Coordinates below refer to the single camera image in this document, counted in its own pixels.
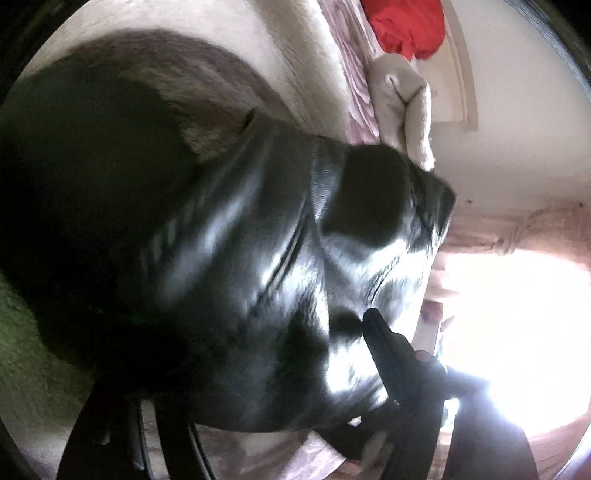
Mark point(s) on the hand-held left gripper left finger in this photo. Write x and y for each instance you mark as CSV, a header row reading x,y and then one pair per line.
x,y
92,438

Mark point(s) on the white fluffy folded garment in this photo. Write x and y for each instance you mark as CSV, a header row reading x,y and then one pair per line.
x,y
406,101

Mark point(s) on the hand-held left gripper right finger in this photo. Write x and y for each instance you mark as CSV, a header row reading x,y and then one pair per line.
x,y
392,350

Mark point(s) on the cream bed headboard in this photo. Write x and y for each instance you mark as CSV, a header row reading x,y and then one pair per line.
x,y
461,60

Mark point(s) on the black leather jacket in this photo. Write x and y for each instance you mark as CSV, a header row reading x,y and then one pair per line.
x,y
258,258

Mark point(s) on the red quilt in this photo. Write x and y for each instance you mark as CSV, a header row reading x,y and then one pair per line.
x,y
406,23

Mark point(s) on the pink patterned curtain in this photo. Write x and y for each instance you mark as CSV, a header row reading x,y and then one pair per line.
x,y
531,230

